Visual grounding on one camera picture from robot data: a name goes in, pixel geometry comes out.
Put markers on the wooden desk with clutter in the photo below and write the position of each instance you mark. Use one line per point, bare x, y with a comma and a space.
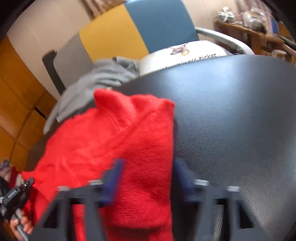
279, 44

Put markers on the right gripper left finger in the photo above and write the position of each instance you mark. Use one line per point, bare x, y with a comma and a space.
100, 193

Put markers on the red knit sweater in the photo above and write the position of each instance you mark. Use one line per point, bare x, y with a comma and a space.
137, 129

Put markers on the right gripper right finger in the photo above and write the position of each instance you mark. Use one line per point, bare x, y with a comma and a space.
193, 205

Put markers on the grey garment on sofa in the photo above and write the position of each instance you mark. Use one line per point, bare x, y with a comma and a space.
106, 74

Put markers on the grey yellow blue sofa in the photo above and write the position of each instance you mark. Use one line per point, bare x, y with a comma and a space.
133, 30

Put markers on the white printed cushion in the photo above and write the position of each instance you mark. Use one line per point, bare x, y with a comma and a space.
180, 54

